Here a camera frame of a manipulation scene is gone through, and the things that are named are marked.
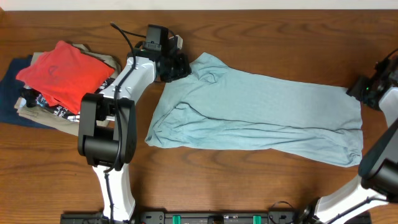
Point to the navy blue folded garment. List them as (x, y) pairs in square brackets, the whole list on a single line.
[(10, 93)]

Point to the black printed folded shirt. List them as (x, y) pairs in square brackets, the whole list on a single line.
[(34, 98)]

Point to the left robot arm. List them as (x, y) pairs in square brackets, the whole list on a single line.
[(107, 134)]

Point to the light blue t-shirt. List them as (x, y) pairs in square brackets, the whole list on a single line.
[(218, 107)]

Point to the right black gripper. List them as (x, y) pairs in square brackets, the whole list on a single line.
[(355, 89)]

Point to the khaki folded garment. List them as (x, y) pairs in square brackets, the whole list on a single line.
[(42, 116)]

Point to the red folded shirt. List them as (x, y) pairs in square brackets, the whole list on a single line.
[(64, 75)]

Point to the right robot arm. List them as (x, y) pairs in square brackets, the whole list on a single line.
[(376, 182)]

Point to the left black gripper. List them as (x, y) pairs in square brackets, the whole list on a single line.
[(179, 66)]

